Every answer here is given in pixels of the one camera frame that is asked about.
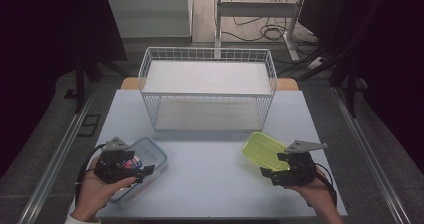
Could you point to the white power strip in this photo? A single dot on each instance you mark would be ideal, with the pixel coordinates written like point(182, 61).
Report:
point(315, 62)

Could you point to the white metal desk frame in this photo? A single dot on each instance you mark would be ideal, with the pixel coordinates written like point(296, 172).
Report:
point(258, 9)

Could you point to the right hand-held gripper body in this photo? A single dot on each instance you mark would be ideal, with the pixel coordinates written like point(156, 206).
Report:
point(298, 167)

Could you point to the aluminium rail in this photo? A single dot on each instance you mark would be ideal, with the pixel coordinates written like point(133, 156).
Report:
point(56, 157)
point(370, 157)

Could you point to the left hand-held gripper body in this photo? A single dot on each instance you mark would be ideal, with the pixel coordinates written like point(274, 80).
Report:
point(111, 165)

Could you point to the wooden table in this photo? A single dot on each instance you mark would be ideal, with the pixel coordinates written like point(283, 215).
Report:
point(128, 84)

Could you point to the black floor bracket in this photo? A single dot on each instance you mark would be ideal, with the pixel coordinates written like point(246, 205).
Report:
point(89, 125)

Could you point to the black stand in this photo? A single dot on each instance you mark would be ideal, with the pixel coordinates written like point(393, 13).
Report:
point(350, 84)
point(80, 84)

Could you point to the person's right hand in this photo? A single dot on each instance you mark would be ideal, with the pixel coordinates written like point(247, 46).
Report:
point(315, 192)

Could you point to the person's left hand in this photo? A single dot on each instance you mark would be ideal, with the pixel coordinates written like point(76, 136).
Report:
point(95, 194)

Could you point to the white cabinet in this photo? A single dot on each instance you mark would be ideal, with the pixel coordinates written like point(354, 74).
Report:
point(150, 14)

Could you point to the green plastic container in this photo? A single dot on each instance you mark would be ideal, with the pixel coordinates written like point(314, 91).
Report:
point(263, 149)

